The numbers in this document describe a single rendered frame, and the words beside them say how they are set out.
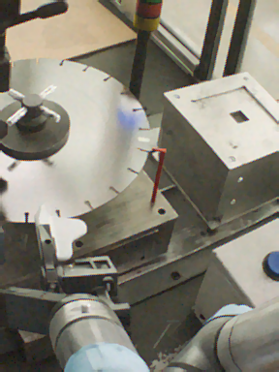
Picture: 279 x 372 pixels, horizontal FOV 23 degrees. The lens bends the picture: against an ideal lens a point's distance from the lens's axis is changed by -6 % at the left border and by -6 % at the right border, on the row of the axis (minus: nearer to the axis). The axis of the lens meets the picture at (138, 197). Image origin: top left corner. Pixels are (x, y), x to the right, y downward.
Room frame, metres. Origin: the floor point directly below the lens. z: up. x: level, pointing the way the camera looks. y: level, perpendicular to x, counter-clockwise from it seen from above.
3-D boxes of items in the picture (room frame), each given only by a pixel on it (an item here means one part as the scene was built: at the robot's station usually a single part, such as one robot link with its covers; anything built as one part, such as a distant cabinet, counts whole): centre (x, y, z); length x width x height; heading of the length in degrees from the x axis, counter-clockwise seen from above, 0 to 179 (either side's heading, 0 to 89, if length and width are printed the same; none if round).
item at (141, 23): (0.95, 0.04, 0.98); 0.05 x 0.04 x 0.03; 39
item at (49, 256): (0.45, 0.09, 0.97); 0.09 x 0.02 x 0.05; 20
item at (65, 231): (0.50, 0.08, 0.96); 0.09 x 0.06 x 0.03; 20
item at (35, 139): (0.67, 0.16, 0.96); 0.11 x 0.11 x 0.03
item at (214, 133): (0.83, -0.14, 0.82); 0.18 x 0.18 x 0.15; 39
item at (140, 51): (0.95, 0.04, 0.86); 0.02 x 0.02 x 0.22
